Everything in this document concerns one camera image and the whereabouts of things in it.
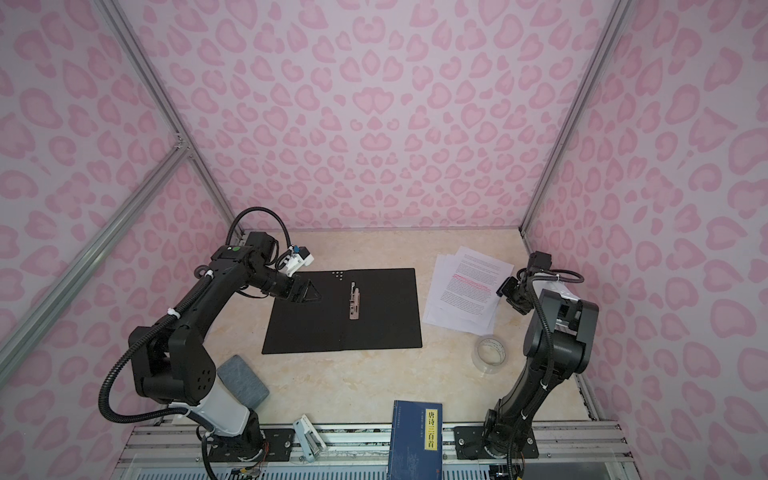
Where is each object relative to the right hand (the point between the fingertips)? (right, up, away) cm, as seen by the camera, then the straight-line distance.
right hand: (508, 293), depth 96 cm
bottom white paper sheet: (-23, +2, +8) cm, 24 cm away
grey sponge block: (-78, -22, -15) cm, 82 cm away
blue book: (-31, -33, -23) cm, 51 cm away
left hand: (-59, +2, -14) cm, 61 cm away
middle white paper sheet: (-17, +7, +11) cm, 22 cm away
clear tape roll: (-9, -18, -7) cm, 21 cm away
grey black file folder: (-38, -7, +2) cm, 39 cm away
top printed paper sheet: (-9, +2, +8) cm, 12 cm away
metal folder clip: (-50, -1, +4) cm, 50 cm away
